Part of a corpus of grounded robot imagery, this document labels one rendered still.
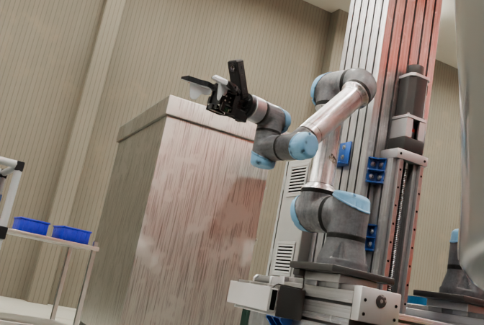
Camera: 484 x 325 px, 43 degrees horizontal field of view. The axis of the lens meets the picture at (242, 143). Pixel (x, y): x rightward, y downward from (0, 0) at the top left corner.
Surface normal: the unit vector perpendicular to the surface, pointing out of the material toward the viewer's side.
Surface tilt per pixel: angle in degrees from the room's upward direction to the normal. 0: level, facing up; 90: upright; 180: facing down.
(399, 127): 90
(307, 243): 90
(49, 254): 90
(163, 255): 90
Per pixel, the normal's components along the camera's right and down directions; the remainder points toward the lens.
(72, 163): 0.45, -0.12
